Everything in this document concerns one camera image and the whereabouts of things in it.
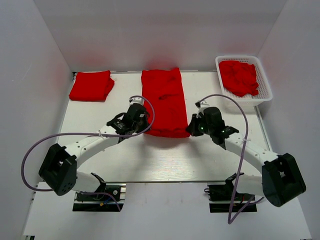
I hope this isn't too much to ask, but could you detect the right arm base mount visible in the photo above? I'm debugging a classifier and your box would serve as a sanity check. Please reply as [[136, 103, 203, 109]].
[[204, 184, 251, 213]]

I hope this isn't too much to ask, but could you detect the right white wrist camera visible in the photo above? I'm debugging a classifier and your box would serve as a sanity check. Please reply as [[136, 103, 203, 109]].
[[195, 100, 210, 119]]

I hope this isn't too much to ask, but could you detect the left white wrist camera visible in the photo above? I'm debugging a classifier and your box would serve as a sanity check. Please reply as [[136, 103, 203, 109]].
[[129, 96, 145, 106]]

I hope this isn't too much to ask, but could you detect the white plastic basket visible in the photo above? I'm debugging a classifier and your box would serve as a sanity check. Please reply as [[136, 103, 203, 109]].
[[215, 55, 273, 113]]

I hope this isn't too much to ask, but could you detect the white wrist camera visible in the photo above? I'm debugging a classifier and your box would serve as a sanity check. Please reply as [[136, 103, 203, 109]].
[[129, 96, 145, 106], [195, 100, 210, 119]]

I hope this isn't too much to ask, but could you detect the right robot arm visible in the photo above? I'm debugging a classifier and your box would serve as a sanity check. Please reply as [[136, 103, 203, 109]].
[[186, 106, 307, 207]]

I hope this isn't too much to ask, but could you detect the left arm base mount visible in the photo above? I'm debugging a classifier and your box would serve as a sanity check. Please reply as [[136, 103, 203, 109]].
[[72, 183, 126, 213]]

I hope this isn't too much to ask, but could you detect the red t shirt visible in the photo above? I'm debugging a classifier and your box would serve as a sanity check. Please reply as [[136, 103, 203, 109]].
[[69, 70, 115, 102], [141, 68, 190, 139]]

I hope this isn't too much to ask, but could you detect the red shirts pile in basket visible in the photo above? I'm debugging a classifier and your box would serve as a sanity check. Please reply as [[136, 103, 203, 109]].
[[218, 60, 259, 97]]

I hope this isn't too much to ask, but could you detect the folded red t shirt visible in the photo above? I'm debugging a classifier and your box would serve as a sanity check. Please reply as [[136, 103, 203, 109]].
[[69, 70, 115, 102]]

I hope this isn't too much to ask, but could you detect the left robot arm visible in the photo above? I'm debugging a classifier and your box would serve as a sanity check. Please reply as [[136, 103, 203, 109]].
[[39, 103, 149, 200]]

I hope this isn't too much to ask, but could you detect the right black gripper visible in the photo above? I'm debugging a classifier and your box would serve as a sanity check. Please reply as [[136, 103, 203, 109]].
[[186, 112, 214, 137]]

